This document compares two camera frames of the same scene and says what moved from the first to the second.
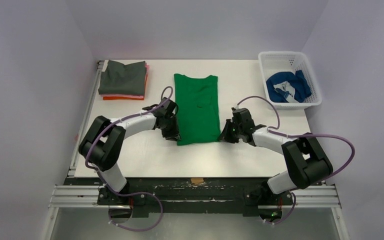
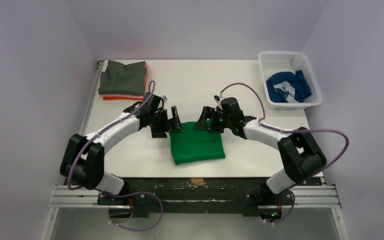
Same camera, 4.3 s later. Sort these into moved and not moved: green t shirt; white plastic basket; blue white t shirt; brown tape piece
Moved: green t shirt
Not moved: white plastic basket; brown tape piece; blue white t shirt
